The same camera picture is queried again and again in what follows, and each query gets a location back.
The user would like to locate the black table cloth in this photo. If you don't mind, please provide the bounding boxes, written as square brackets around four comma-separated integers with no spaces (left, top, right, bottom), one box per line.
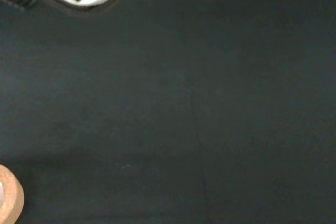
[0,0,336,224]

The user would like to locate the brown cork ring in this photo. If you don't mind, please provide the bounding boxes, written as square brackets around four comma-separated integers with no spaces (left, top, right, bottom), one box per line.
[0,164,25,224]

